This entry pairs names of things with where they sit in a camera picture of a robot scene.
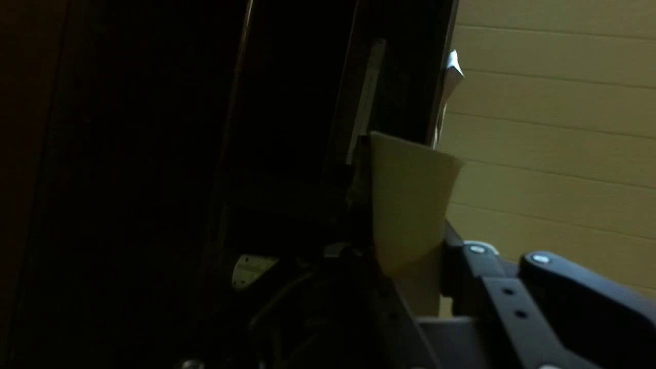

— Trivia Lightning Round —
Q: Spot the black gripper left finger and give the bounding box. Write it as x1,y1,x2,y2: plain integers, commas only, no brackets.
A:
230,241,420,369

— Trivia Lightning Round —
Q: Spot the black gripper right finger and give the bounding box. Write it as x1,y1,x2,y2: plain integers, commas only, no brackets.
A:
438,222,656,369

